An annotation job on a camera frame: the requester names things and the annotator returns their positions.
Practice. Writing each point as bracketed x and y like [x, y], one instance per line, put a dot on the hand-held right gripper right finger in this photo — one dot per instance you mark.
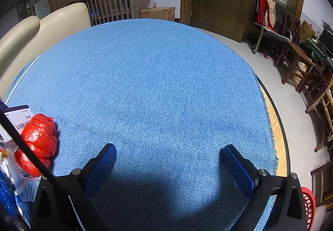
[238, 168]

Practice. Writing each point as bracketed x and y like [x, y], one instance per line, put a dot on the white board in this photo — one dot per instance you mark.
[42, 8]

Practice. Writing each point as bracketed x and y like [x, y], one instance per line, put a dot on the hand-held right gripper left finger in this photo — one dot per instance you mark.
[101, 168]

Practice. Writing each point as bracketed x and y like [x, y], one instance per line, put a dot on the cluttered computer desk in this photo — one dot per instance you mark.
[314, 47]

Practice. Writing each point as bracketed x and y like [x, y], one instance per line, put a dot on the red plastic basket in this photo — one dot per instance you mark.
[309, 207]

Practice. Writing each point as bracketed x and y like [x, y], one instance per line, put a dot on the dark wooden chair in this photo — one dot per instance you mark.
[321, 181]

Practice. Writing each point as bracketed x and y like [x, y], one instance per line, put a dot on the large cardboard box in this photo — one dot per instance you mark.
[158, 13]

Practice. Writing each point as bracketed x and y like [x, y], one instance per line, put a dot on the metal frame chair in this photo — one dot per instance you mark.
[273, 36]

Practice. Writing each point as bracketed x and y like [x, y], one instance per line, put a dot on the red slipper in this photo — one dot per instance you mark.
[265, 56]

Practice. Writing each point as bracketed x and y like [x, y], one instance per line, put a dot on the red plastic bag bundle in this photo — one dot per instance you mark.
[39, 140]

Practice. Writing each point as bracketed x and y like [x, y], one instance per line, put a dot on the dark wooden stool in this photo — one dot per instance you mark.
[296, 50]

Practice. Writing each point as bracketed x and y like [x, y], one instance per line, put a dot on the wicker armchair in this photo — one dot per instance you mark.
[321, 102]

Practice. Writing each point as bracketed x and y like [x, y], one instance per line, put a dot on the red striped towel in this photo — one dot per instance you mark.
[262, 12]

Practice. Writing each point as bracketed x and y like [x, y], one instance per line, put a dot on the white medicine box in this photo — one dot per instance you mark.
[15, 119]

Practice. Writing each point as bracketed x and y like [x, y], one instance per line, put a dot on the clear zip bag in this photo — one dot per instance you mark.
[23, 184]

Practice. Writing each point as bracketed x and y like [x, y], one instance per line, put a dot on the dark wooden side table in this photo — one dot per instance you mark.
[316, 77]

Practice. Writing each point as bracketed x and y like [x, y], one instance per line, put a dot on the black monitor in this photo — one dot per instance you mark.
[326, 38]

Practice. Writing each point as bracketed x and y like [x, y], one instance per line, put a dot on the blue tablecloth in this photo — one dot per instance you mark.
[156, 90]

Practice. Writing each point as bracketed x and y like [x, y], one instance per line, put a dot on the wooden baby crib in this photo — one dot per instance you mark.
[117, 4]

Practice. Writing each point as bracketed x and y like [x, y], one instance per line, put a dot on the carved wooden chair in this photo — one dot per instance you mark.
[291, 25]

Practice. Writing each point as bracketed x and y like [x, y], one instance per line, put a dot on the clear plastic bottle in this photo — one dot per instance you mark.
[151, 4]

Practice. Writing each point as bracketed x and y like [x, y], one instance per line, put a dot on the open brown carton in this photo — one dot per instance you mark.
[307, 29]

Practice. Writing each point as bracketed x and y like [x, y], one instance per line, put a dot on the round wooden table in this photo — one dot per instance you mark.
[275, 121]

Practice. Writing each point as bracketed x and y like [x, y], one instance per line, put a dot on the cream leather sofa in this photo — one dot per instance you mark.
[52, 30]

